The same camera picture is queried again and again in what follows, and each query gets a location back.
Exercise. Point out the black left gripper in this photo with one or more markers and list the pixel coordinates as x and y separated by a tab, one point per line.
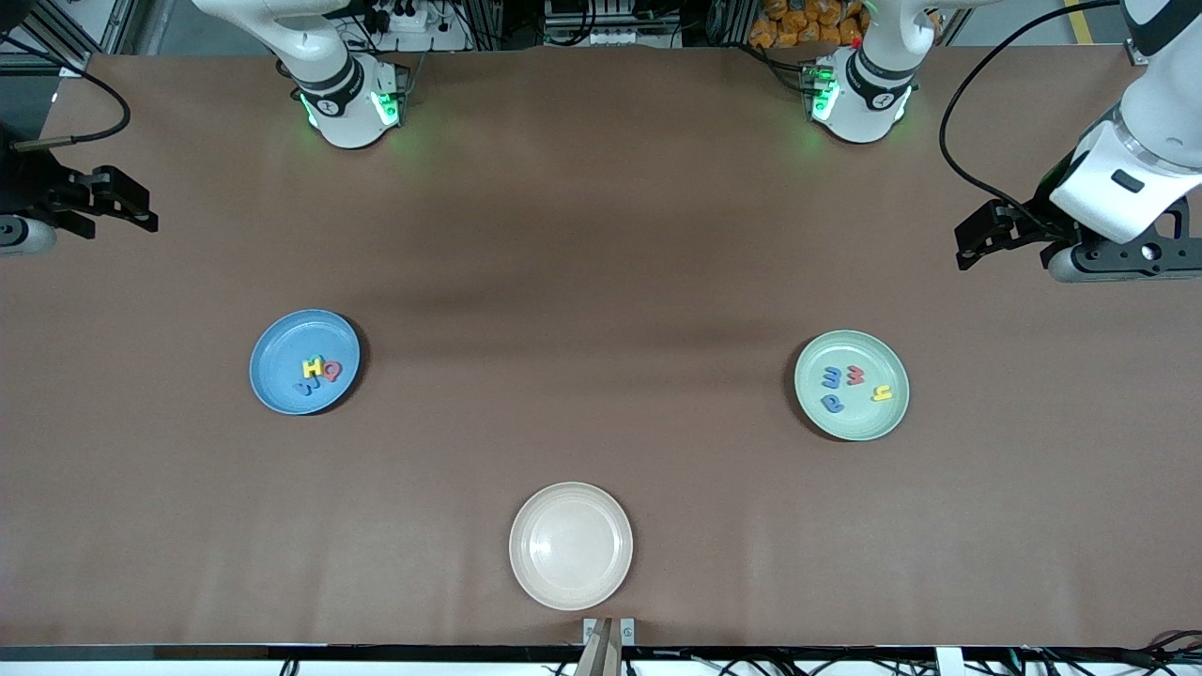
1037	217

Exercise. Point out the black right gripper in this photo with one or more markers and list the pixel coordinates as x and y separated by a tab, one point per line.
30	186

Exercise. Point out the yellow foam letter h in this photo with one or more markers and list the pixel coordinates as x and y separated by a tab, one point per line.
882	393

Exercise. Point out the red foam letter w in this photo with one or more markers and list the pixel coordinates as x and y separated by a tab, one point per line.
855	375

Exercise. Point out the blue foam letter m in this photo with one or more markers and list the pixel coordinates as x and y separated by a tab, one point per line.
832	377

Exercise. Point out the blue foam letter a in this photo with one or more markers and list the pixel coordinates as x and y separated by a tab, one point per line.
826	405

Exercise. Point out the yellow foam capital H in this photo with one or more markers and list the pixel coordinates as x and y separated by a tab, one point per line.
312	366

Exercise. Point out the blue foam capital W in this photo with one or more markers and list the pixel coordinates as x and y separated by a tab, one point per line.
304	387

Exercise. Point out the red foam capital Q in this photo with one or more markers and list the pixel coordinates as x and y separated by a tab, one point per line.
336	373

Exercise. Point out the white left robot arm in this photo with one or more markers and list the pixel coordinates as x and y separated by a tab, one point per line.
859	117

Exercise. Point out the green plate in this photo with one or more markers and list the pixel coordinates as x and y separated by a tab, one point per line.
859	418

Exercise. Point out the blue plate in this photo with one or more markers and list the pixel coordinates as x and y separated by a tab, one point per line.
282	361

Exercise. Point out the beige plate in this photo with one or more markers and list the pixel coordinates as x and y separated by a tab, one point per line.
571	546

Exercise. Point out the orange bags pile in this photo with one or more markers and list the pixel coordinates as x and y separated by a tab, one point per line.
798	23

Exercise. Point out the brown table mat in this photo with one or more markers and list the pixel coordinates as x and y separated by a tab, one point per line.
141	516

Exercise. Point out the white power strip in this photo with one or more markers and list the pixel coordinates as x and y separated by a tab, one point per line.
404	19

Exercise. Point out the white edge tag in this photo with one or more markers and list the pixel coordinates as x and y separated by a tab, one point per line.
948	662

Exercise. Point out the white electronics box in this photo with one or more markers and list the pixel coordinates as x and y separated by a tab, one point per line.
610	36

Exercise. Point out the tan wooden stick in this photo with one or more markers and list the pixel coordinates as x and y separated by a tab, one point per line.
601	657

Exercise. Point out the aluminium frame post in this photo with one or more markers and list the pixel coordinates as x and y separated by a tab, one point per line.
56	42

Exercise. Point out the metal table edge bracket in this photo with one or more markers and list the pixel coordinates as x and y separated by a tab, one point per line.
627	631

